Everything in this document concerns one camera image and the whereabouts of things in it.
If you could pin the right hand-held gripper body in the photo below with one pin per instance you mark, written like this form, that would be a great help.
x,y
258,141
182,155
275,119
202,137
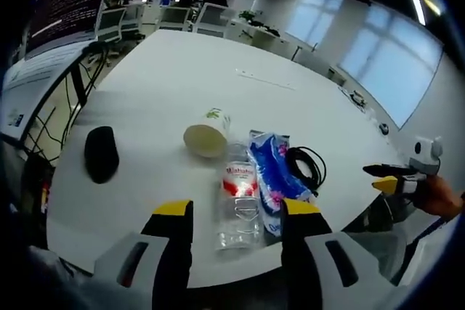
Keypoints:
x,y
425,152

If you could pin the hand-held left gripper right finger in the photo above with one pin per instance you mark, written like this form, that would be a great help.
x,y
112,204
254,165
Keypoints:
x,y
301,244

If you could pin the white office chair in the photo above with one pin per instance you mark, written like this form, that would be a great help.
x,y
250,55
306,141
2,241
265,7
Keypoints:
x,y
109,25
173,17
212,19

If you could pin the blue tissue packet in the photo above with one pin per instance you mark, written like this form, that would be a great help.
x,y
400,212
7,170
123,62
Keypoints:
x,y
270,168

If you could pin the large window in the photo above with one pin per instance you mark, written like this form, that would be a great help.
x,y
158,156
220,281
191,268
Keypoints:
x,y
314,16
392,70

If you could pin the small white desk items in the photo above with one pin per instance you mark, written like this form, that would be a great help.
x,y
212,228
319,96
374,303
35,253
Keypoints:
x,y
355,97

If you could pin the white table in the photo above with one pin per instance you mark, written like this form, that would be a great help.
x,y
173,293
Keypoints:
x,y
174,70

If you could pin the clear plastic water bottle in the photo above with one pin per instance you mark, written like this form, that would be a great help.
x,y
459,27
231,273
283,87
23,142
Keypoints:
x,y
239,197

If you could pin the black computer mouse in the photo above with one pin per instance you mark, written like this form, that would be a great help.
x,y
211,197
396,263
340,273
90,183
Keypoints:
x,y
101,154

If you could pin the small black round object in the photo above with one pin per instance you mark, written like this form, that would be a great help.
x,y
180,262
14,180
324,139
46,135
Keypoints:
x,y
384,128

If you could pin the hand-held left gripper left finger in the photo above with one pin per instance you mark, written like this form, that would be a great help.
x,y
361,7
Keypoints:
x,y
170,237

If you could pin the green potted plant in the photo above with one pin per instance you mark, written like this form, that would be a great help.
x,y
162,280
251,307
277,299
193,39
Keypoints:
x,y
250,16

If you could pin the paper cup with green print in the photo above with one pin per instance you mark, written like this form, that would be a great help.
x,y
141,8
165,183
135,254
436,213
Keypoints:
x,y
205,139

